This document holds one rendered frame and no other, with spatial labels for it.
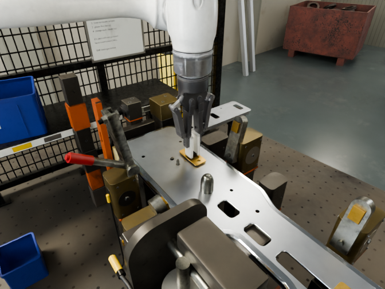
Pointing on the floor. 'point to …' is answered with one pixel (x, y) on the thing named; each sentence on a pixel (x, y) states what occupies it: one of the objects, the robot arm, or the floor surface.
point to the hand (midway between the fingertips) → (192, 144)
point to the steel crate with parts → (327, 28)
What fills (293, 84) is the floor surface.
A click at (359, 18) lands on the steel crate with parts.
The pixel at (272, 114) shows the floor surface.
